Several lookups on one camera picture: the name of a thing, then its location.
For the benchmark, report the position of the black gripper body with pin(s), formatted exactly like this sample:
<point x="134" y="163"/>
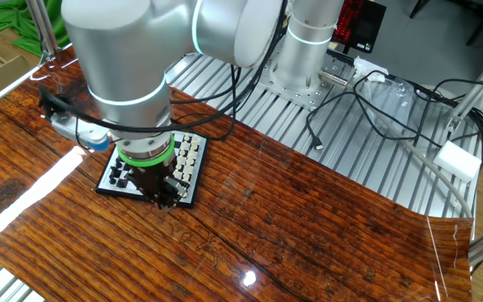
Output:
<point x="155" y="178"/>

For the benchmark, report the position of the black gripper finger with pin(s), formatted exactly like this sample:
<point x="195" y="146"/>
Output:
<point x="155" y="200"/>
<point x="174" y="189"/>

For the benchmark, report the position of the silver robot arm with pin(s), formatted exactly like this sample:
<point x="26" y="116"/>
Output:
<point x="120" y="54"/>

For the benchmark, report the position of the magnetic chessboard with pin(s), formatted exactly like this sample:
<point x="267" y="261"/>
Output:
<point x="201" y="144"/>

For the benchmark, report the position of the wood grain table mat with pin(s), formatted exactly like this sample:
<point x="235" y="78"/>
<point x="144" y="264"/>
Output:
<point x="308" y="230"/>

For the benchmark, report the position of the metal cylinder connector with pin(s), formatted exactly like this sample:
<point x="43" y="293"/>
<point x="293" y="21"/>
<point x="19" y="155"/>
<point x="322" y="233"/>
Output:
<point x="333" y="78"/>

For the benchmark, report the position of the white crumpled paper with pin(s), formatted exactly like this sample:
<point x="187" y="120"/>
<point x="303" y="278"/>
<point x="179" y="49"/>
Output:
<point x="363" y="67"/>

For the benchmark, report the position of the clear plastic bag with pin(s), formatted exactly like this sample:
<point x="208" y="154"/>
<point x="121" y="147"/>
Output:
<point x="392" y="96"/>

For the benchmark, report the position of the black red LED display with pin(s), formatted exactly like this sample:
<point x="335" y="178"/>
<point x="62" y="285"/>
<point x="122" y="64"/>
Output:
<point x="363" y="38"/>

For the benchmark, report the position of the white foam block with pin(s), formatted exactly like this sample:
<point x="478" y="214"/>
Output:
<point x="457" y="161"/>

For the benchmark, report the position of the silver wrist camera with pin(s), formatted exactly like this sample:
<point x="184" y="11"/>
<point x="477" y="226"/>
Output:
<point x="74" y="128"/>

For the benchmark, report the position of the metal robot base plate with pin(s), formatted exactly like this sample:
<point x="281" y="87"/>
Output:
<point x="304" y="98"/>

